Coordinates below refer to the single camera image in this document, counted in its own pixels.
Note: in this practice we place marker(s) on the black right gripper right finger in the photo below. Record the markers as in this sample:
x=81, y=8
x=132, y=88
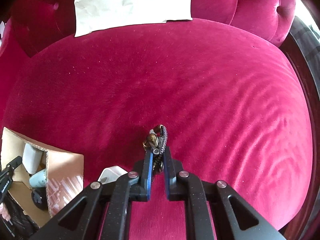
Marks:
x=184, y=186

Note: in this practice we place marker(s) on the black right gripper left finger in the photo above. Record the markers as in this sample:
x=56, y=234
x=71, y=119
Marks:
x=133, y=186

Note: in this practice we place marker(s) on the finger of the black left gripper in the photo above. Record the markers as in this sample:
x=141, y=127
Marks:
x=7, y=176

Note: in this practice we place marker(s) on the metal keychain with beads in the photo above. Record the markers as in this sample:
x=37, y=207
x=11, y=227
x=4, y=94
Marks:
x=156, y=142

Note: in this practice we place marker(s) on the brown cardboard box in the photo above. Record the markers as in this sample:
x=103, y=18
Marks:
x=65, y=176

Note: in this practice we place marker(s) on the glossy black round device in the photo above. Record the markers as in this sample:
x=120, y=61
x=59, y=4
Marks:
x=39, y=198

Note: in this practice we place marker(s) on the magenta velvet armchair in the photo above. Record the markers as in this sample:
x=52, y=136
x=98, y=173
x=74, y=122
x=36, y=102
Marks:
x=230, y=99

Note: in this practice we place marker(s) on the white paper sheet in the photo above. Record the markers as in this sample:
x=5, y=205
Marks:
x=93, y=15

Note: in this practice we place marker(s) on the white USB wall charger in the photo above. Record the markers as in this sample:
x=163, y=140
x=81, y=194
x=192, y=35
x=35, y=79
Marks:
x=31, y=158

